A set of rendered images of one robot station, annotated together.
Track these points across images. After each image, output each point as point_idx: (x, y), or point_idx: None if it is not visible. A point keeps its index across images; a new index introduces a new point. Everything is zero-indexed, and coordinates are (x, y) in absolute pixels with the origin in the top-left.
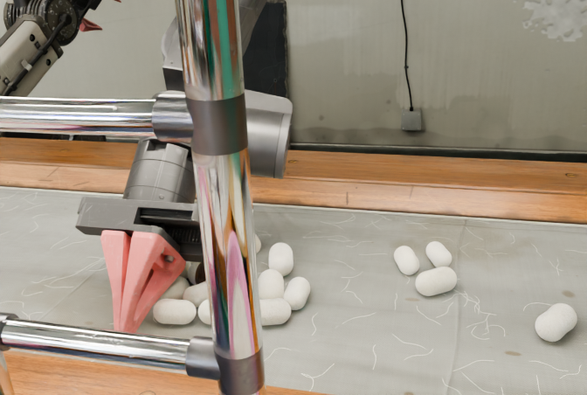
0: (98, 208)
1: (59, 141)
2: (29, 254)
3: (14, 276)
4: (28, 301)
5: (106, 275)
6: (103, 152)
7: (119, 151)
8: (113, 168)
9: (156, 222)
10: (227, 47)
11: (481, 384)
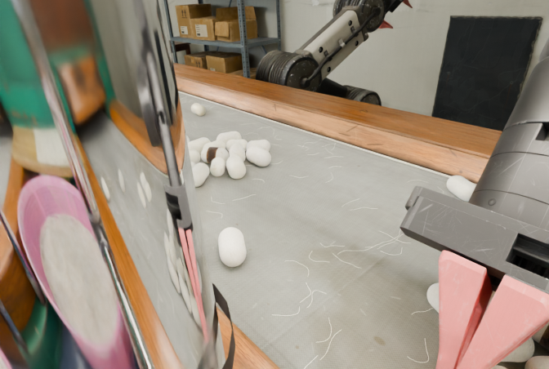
0: (442, 212)
1: (359, 102)
2: (322, 207)
3: (305, 229)
4: (314, 270)
5: (399, 266)
6: (398, 119)
7: (413, 121)
8: (408, 136)
9: (540, 264)
10: None
11: None
